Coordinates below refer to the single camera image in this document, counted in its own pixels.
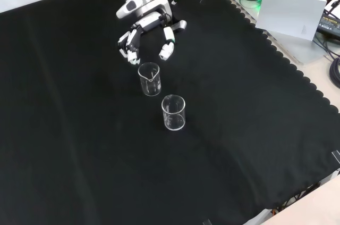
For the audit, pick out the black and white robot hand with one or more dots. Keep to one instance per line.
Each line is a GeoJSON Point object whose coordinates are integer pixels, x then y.
{"type": "Point", "coordinates": [148, 21]}

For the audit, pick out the small clear glass beaker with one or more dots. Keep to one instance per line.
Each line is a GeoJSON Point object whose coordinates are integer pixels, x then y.
{"type": "Point", "coordinates": [150, 84]}

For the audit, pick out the large clear glass beaker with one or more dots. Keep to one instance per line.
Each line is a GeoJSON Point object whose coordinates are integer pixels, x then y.
{"type": "Point", "coordinates": [174, 118]}

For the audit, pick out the black scalloped bench cloth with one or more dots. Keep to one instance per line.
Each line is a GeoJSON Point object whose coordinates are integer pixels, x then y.
{"type": "Point", "coordinates": [79, 129]}

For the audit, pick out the pale grey board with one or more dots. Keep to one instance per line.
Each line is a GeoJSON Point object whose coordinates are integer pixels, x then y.
{"type": "Point", "coordinates": [289, 15]}

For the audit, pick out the black power adapter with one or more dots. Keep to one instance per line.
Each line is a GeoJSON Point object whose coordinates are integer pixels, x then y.
{"type": "Point", "coordinates": [329, 25]}

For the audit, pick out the grey tape strip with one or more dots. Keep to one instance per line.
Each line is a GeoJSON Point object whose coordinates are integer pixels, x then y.
{"type": "Point", "coordinates": [336, 156]}
{"type": "Point", "coordinates": [207, 222]}

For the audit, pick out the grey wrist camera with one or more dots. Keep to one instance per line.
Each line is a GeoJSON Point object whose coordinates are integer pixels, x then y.
{"type": "Point", "coordinates": [180, 25]}

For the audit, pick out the grey metal base plate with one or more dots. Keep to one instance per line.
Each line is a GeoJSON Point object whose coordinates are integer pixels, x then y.
{"type": "Point", "coordinates": [300, 49]}

